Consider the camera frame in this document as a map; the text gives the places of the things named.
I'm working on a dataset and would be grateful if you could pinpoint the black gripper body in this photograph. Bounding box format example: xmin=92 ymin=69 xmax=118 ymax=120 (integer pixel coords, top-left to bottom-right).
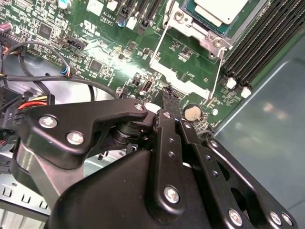
xmin=46 ymin=149 xmax=226 ymax=229

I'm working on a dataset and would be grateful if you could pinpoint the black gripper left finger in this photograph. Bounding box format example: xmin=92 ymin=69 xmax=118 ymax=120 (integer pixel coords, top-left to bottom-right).
xmin=11 ymin=89 xmax=186 ymax=217

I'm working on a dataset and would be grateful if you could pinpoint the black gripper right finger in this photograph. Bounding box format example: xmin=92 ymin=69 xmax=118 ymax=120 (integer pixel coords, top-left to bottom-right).
xmin=171 ymin=94 xmax=299 ymax=229

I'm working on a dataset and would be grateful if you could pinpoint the metal socket cover frame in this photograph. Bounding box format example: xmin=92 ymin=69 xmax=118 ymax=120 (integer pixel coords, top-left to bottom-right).
xmin=149 ymin=22 xmax=226 ymax=100

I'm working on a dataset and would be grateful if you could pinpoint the CPU with silver top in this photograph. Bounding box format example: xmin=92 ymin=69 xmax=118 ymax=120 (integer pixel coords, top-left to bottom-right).
xmin=180 ymin=0 xmax=260 ymax=39

